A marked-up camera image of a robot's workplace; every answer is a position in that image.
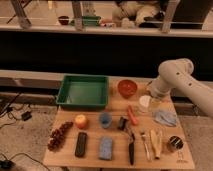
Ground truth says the black floor cable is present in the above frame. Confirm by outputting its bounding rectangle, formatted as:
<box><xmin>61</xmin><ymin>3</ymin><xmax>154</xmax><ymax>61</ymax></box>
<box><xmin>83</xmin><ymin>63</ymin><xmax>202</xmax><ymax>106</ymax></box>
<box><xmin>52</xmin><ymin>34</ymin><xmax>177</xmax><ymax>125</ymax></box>
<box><xmin>0</xmin><ymin>93</ymin><xmax>44</xmax><ymax>130</ymax></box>

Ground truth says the bunch of red grapes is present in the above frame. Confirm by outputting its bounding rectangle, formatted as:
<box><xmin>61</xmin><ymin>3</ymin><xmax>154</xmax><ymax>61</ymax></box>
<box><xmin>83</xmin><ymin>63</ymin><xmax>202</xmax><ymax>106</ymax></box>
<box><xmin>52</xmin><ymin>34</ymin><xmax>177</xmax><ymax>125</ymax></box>
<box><xmin>47</xmin><ymin>122</ymin><xmax>73</xmax><ymax>151</ymax></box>

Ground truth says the green box on shelf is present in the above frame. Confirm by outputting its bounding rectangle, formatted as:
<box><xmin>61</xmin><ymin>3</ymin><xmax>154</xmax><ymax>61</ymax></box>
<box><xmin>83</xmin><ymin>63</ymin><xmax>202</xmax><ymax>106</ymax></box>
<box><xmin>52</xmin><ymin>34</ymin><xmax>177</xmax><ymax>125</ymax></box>
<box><xmin>69</xmin><ymin>15</ymin><xmax>102</xmax><ymax>27</ymax></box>

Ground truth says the orange carrot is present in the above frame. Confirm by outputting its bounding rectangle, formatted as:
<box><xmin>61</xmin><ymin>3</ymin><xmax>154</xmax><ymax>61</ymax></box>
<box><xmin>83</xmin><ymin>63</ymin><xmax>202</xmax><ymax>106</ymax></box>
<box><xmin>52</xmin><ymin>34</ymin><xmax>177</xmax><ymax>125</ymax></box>
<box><xmin>127</xmin><ymin>106</ymin><xmax>138</xmax><ymax>126</ymax></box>

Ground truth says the blue sponge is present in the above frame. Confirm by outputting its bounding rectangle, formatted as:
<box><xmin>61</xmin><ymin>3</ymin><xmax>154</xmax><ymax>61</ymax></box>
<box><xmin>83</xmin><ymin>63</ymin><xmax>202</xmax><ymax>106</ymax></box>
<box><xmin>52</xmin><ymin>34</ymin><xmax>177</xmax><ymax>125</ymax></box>
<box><xmin>99</xmin><ymin>137</ymin><xmax>113</xmax><ymax>160</ymax></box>

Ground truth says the blue face mask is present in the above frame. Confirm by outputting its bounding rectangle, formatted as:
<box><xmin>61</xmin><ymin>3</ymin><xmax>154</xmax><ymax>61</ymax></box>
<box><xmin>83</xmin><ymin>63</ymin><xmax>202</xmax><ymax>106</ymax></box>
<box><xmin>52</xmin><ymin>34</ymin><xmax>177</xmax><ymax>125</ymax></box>
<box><xmin>153</xmin><ymin>110</ymin><xmax>177</xmax><ymax>127</ymax></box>

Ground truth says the yellow banana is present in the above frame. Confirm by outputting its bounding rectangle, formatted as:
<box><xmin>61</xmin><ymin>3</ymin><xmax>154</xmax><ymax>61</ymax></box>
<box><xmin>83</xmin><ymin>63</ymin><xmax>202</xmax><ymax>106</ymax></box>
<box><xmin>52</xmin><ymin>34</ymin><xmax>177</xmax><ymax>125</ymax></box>
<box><xmin>150</xmin><ymin>130</ymin><xmax>162</xmax><ymax>159</ymax></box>

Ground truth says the blue cup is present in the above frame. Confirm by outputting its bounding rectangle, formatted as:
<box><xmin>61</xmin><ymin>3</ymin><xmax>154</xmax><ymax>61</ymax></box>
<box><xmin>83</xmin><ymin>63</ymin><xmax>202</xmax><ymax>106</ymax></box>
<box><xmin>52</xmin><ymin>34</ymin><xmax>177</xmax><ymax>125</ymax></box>
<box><xmin>99</xmin><ymin>112</ymin><xmax>112</xmax><ymax>129</ymax></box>

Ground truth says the person in background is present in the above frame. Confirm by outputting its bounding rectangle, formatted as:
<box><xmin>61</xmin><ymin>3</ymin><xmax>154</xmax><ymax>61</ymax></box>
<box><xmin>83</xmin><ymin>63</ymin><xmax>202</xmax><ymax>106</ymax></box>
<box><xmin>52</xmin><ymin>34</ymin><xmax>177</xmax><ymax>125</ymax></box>
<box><xmin>112</xmin><ymin>0</ymin><xmax>167</xmax><ymax>28</ymax></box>

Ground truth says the dark round tin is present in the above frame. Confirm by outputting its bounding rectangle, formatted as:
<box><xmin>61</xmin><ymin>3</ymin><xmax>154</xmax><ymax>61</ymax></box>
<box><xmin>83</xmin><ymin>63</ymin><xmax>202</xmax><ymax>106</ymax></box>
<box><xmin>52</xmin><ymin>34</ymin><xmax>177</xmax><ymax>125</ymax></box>
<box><xmin>167</xmin><ymin>136</ymin><xmax>184</xmax><ymax>152</ymax></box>

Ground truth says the silver fork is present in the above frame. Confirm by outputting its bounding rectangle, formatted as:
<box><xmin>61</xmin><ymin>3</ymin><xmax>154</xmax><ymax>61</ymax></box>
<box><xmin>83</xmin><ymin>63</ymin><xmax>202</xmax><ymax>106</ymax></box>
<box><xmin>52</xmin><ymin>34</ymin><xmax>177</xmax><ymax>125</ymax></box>
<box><xmin>140</xmin><ymin>131</ymin><xmax>151</xmax><ymax>162</ymax></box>

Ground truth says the red yellow apple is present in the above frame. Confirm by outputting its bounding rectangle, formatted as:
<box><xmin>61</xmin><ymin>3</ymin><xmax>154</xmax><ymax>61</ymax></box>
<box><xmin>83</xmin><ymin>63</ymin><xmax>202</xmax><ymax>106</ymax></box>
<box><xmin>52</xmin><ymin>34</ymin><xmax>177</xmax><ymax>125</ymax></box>
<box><xmin>74</xmin><ymin>114</ymin><xmax>88</xmax><ymax>129</ymax></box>

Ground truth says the small black can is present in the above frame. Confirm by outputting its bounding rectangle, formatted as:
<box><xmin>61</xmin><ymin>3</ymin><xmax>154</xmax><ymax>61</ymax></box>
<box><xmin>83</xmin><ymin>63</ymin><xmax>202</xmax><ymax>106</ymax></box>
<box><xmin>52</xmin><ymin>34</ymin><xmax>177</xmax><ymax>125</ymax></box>
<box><xmin>118</xmin><ymin>117</ymin><xmax>128</xmax><ymax>131</ymax></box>

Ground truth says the green plastic tray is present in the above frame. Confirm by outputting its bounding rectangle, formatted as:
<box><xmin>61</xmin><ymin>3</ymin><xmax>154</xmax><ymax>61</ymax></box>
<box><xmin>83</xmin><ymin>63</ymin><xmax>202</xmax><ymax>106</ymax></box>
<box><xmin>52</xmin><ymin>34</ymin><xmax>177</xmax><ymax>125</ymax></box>
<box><xmin>56</xmin><ymin>75</ymin><xmax>109</xmax><ymax>110</ymax></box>

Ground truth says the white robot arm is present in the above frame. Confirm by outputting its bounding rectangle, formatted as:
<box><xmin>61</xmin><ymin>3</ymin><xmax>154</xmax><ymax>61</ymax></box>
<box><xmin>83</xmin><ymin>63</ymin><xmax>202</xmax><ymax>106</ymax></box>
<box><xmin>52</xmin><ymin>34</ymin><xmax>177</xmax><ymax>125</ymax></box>
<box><xmin>149</xmin><ymin>58</ymin><xmax>213</xmax><ymax>118</ymax></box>

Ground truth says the black power adapter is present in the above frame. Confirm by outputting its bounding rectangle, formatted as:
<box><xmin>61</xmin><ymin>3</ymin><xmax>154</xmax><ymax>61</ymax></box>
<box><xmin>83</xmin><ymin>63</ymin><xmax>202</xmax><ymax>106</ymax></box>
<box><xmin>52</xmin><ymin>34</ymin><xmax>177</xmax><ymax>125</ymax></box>
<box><xmin>21</xmin><ymin>111</ymin><xmax>32</xmax><ymax>121</ymax></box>

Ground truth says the black handled knife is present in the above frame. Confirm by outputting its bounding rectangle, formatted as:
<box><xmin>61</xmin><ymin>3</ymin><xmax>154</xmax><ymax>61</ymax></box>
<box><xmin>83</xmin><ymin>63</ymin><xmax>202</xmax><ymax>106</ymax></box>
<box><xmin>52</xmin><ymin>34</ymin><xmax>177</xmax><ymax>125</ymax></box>
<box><xmin>128</xmin><ymin>133</ymin><xmax>135</xmax><ymax>165</ymax></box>

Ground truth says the black remote control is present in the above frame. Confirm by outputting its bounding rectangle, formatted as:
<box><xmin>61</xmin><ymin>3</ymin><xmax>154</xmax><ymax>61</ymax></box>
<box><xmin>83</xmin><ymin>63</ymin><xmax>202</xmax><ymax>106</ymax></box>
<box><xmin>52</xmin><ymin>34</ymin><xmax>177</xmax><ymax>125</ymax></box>
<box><xmin>75</xmin><ymin>132</ymin><xmax>87</xmax><ymax>157</ymax></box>

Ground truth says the dark red background bowl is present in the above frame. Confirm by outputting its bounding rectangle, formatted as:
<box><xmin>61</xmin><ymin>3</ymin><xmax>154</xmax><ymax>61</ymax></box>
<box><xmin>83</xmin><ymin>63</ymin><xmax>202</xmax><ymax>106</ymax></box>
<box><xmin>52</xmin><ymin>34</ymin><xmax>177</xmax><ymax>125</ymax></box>
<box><xmin>58</xmin><ymin>16</ymin><xmax>69</xmax><ymax>25</ymax></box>

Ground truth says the white lidded cup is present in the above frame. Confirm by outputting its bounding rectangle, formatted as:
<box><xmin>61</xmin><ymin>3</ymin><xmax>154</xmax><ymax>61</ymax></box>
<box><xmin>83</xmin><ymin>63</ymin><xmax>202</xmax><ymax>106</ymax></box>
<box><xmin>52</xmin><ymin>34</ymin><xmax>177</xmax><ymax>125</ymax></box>
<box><xmin>139</xmin><ymin>95</ymin><xmax>151</xmax><ymax>112</ymax></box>

